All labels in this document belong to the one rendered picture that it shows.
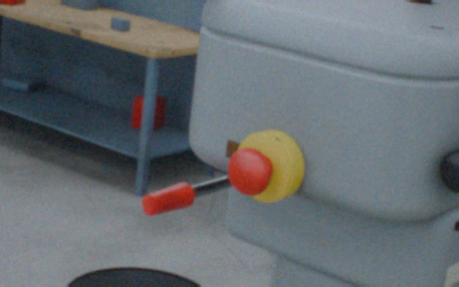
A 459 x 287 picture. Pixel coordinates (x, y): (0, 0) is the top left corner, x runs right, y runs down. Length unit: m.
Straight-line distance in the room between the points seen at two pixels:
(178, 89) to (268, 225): 5.75
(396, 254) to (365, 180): 0.13
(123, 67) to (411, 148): 6.27
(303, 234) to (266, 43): 0.22
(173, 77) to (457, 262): 5.86
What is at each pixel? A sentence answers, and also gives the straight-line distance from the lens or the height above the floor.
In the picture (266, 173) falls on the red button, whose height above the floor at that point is 1.76.
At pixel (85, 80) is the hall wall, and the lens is 7.33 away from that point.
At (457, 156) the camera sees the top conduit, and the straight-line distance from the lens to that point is 0.82.
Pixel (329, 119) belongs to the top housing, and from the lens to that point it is 0.84.
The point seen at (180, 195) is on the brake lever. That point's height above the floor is 1.71.
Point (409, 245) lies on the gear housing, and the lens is 0.94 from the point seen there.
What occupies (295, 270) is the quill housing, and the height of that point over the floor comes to 1.61.
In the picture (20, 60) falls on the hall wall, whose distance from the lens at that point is 7.81.
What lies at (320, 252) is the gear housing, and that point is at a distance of 0.99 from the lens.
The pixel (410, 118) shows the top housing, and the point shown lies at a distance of 0.82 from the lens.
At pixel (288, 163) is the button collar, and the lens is 0.85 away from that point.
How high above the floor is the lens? 2.01
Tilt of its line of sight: 16 degrees down
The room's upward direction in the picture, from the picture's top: 7 degrees clockwise
